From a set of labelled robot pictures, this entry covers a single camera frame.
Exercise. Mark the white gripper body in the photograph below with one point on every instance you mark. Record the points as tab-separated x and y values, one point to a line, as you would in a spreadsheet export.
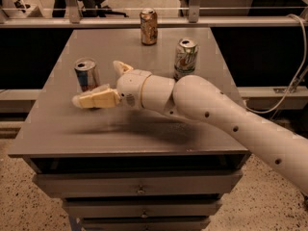
131	88

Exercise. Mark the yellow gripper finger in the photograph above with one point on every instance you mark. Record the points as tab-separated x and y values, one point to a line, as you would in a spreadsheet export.
100	97
121	68

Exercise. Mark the blue silver redbull can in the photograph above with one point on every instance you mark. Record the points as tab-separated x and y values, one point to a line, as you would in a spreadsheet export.
87	73

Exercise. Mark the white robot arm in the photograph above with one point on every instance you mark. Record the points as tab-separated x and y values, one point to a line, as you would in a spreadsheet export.
193	98

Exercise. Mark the gold soda can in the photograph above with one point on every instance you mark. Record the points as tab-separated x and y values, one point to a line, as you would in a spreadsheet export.
149	31

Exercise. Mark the white green 7up can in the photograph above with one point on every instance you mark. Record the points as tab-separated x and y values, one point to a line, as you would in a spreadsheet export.
185	57

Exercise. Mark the grey drawer cabinet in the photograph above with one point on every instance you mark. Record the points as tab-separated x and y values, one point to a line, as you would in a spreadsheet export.
58	138

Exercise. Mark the top grey drawer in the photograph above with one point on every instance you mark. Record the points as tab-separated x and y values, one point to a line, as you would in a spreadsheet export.
138	183

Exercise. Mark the grey drawer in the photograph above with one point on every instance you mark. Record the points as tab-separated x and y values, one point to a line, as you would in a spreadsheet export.
146	224
142	208
138	183

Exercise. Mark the middle grey drawer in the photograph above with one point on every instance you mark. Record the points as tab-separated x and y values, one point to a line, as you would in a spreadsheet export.
142	208

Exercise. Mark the bottom grey drawer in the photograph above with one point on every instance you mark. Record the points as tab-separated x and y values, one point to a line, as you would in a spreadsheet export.
146	224

